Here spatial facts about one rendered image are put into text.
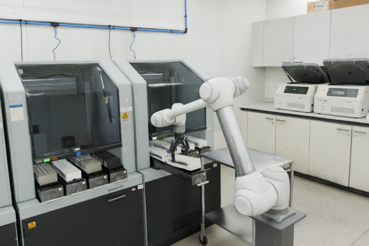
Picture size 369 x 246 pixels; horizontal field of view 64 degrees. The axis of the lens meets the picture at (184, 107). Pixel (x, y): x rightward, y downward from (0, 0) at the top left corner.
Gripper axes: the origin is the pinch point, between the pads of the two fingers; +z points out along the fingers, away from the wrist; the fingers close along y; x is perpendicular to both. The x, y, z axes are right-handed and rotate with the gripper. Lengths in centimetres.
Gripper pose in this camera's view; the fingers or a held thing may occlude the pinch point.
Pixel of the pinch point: (179, 158)
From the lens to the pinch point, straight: 226.6
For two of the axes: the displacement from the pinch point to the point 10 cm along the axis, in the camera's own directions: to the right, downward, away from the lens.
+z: 0.2, 9.9, 1.4
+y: 7.8, -1.1, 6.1
